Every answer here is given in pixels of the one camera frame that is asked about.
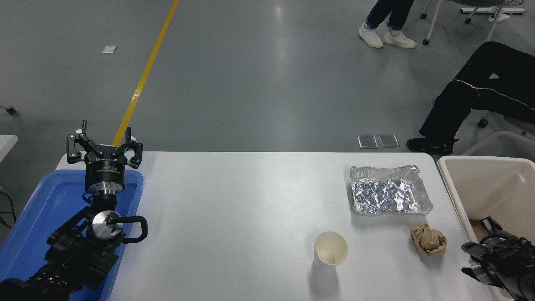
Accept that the blue plastic tray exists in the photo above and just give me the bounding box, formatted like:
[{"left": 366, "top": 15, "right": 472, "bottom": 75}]
[{"left": 0, "top": 169, "right": 145, "bottom": 301}]

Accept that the large pale plastic bin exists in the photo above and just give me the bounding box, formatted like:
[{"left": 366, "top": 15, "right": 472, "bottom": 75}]
[{"left": 437, "top": 156, "right": 535, "bottom": 301}]

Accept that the white wheeled chair base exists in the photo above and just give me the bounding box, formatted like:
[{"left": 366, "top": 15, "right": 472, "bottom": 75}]
[{"left": 420, "top": 0, "right": 506, "bottom": 46}]

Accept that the crumpled silver foil tray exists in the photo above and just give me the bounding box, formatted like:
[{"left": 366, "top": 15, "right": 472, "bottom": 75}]
[{"left": 349, "top": 164, "right": 433, "bottom": 216}]

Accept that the crumpled tan paper ball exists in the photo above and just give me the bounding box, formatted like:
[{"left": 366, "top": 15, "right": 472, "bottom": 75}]
[{"left": 410, "top": 223, "right": 447, "bottom": 256}]

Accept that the white power strip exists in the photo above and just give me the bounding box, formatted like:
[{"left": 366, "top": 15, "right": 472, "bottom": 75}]
[{"left": 460, "top": 7, "right": 526, "bottom": 15}]

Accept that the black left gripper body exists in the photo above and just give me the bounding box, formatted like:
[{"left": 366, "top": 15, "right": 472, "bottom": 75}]
[{"left": 85, "top": 145, "right": 127, "bottom": 191}]

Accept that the pale office chair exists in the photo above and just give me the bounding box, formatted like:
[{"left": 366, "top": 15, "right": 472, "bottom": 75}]
[{"left": 460, "top": 111, "right": 535, "bottom": 158}]

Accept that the seated person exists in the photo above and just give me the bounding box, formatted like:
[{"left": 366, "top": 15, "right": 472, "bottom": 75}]
[{"left": 406, "top": 41, "right": 535, "bottom": 156}]

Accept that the white paper cup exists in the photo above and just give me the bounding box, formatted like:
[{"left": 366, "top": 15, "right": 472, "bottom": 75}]
[{"left": 313, "top": 231, "right": 349, "bottom": 272}]

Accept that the small white side table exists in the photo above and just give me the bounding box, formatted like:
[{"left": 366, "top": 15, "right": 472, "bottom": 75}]
[{"left": 0, "top": 135, "right": 18, "bottom": 163}]

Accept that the standing person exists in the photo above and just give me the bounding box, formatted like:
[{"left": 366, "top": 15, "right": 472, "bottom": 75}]
[{"left": 359, "top": 0, "right": 416, "bottom": 49}]

